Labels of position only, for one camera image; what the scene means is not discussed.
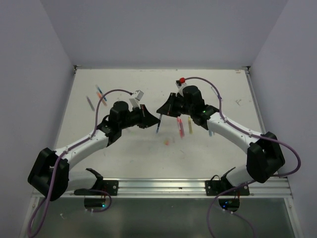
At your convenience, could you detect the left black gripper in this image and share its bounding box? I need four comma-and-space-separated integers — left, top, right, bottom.
119, 104, 160, 129

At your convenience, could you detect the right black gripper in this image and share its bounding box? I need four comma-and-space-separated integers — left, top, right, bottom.
158, 92, 194, 117

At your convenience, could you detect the yellow highlighter pen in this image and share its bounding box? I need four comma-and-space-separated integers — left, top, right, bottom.
188, 117, 193, 134

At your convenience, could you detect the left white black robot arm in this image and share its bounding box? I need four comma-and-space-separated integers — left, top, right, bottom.
27, 101, 160, 201

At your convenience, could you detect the orange pen top left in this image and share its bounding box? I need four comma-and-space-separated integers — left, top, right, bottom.
96, 92, 107, 107

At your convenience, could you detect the blue pen top left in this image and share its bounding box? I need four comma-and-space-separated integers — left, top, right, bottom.
96, 85, 107, 102

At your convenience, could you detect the purple pen top left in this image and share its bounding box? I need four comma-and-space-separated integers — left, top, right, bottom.
86, 96, 95, 112

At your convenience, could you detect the right wrist red connector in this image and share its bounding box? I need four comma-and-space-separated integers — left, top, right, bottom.
176, 77, 186, 86

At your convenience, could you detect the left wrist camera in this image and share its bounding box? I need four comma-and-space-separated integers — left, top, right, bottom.
129, 90, 144, 108

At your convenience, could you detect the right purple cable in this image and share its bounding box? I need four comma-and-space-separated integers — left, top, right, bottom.
184, 76, 302, 238

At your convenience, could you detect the purple cable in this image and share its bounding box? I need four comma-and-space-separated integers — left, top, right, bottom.
184, 76, 302, 238
27, 88, 134, 238

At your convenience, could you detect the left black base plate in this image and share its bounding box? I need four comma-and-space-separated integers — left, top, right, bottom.
74, 180, 119, 196

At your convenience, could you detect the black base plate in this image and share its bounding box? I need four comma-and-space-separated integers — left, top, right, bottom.
74, 180, 119, 196
205, 179, 250, 196

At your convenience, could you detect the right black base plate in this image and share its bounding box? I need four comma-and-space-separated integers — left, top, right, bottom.
205, 179, 250, 196

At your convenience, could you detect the aluminium front rail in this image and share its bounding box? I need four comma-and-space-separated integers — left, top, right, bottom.
61, 178, 292, 198

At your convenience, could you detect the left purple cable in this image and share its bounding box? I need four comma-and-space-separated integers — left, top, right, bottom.
27, 88, 134, 238

